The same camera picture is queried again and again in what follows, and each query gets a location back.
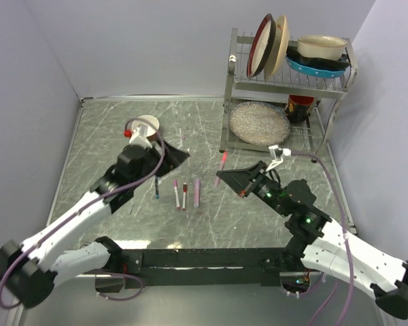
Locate blue pen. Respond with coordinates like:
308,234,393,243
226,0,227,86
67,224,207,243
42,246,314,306
154,177,160,199

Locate pink highlighter pen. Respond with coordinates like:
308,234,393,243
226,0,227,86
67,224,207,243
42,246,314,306
193,179,201,208

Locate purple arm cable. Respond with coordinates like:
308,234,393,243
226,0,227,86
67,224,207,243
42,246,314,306
288,150,356,326
0,117,167,309

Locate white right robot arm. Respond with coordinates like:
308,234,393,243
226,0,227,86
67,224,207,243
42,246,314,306
216,161,408,320

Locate black dish on rack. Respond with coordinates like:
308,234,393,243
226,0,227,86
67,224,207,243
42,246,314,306
286,47,350,71

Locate steel dish rack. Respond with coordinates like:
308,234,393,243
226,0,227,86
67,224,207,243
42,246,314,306
219,28,358,155

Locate red black cup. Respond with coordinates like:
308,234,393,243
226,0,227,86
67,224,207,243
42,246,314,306
284,95,315,124

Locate cream bowl on rack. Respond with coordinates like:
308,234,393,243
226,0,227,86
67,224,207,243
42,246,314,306
297,35,347,60

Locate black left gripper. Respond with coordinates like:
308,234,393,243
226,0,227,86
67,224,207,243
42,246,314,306
132,135,190,187

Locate cream plate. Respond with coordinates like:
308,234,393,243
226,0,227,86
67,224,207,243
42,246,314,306
264,15,290,81

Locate cream red bowl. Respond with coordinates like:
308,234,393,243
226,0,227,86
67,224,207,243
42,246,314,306
131,115,160,141

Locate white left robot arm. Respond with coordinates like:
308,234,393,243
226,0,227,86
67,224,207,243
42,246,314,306
0,135,190,309

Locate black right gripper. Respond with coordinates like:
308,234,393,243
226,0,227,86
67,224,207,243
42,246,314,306
217,160,290,217

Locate red rimmed plate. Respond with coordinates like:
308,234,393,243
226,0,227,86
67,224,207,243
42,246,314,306
247,14,276,79

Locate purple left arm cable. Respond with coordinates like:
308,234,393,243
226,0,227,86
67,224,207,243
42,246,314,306
0,117,167,309

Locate thin white red pen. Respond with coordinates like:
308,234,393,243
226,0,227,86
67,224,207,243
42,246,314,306
173,179,181,210

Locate thick white red marker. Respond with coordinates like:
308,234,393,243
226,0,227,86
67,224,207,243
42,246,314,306
182,182,188,211

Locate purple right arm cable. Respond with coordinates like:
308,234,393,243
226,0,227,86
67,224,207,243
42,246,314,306
288,150,356,326

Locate black base bar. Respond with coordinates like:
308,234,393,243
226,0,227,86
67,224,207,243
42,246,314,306
96,248,307,287

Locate speckled grey plate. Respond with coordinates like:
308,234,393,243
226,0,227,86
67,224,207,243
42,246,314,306
229,101,291,146

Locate blue dotted dish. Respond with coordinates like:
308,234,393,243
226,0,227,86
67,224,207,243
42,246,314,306
286,57,346,79

